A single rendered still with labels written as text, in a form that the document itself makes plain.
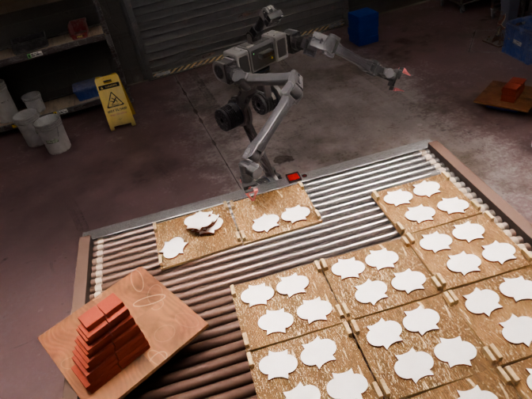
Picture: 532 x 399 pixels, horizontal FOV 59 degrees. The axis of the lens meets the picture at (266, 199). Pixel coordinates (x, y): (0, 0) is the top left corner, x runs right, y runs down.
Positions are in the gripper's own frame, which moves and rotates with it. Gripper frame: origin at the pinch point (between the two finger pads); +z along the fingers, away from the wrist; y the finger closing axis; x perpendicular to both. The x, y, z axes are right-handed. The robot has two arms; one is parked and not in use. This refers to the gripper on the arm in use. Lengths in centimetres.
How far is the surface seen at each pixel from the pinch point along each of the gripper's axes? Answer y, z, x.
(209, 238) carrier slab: -14.7, 8.8, 26.8
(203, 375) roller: -89, 11, 42
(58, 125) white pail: 313, 69, 159
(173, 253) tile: -19.6, 7.5, 45.4
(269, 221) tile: -15.9, 7.9, -4.7
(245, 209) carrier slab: 0.3, 8.8, 4.8
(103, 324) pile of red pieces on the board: -83, -25, 67
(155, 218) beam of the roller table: 16, 10, 53
